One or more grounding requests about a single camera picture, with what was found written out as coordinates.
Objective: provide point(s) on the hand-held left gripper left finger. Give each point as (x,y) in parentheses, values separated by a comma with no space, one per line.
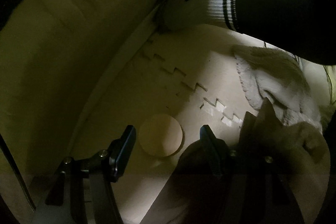
(126,145)

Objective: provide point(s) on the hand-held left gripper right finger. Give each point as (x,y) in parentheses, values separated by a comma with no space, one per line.
(210,142)

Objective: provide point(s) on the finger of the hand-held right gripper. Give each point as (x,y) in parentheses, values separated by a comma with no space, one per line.
(248,125)
(269,119)

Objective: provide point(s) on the round wooden disc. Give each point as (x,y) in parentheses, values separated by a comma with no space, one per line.
(160,134)

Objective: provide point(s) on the person's right hand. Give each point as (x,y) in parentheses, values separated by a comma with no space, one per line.
(307,140)

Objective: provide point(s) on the wing printed cloth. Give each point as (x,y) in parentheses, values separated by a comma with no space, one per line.
(262,74)

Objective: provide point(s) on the person's leg in black trousers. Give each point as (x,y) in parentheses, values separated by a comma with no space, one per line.
(283,14)

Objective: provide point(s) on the white storage box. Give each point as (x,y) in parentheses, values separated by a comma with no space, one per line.
(65,43)

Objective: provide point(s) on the white striped sock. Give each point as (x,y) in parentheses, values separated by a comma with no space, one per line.
(199,11)

